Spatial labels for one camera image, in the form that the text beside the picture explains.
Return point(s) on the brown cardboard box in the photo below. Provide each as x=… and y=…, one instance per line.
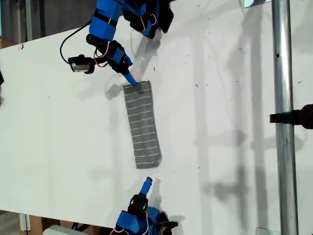
x=6, y=43

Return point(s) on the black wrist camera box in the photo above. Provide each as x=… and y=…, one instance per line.
x=80, y=64
x=170, y=224

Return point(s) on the black object at table edge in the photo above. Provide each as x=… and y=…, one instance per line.
x=1, y=78

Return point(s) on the black clamp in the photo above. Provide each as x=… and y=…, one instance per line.
x=293, y=117

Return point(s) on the steel post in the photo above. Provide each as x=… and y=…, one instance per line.
x=284, y=159

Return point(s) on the grey white-striped towel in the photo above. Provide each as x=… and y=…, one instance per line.
x=143, y=127

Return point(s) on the white table leg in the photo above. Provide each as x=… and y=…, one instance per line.
x=24, y=221

